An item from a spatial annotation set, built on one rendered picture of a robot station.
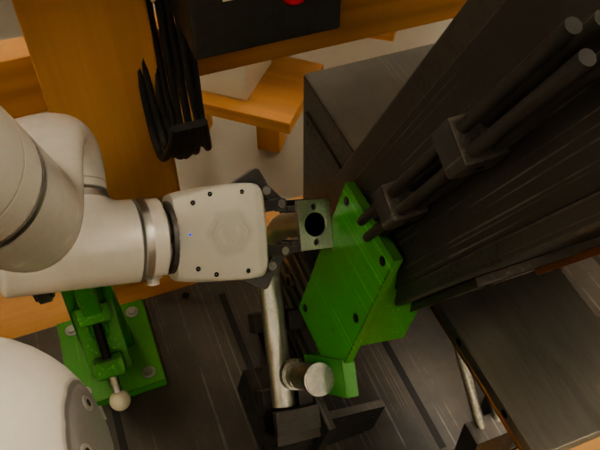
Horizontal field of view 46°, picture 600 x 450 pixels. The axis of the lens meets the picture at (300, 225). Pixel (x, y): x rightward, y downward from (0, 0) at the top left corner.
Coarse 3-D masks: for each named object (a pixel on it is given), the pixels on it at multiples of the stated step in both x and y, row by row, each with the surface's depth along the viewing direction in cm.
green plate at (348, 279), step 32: (352, 192) 73; (352, 224) 74; (320, 256) 81; (352, 256) 74; (384, 256) 69; (320, 288) 82; (352, 288) 75; (384, 288) 70; (320, 320) 83; (352, 320) 76; (384, 320) 77; (320, 352) 84; (352, 352) 77
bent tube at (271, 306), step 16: (304, 208) 77; (320, 208) 77; (272, 224) 84; (288, 224) 80; (304, 224) 83; (320, 224) 79; (272, 240) 86; (304, 240) 77; (320, 240) 77; (272, 288) 89; (272, 304) 89; (272, 320) 89; (272, 336) 89; (272, 352) 89; (288, 352) 90; (272, 368) 89; (272, 384) 89; (272, 400) 89; (288, 400) 89
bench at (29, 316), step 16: (128, 288) 114; (144, 288) 114; (160, 288) 114; (176, 288) 114; (0, 304) 112; (16, 304) 112; (32, 304) 112; (48, 304) 112; (64, 304) 112; (0, 320) 110; (16, 320) 110; (32, 320) 110; (48, 320) 110; (64, 320) 110; (0, 336) 108; (16, 336) 108
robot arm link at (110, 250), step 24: (96, 192) 67; (96, 216) 66; (120, 216) 67; (96, 240) 65; (120, 240) 66; (144, 240) 67; (72, 264) 65; (96, 264) 66; (120, 264) 67; (144, 264) 68; (0, 288) 64; (24, 288) 64; (48, 288) 65; (72, 288) 67
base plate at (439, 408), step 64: (192, 320) 107; (192, 384) 100; (384, 384) 100; (448, 384) 100; (128, 448) 94; (192, 448) 94; (256, 448) 94; (384, 448) 94; (448, 448) 94; (512, 448) 94
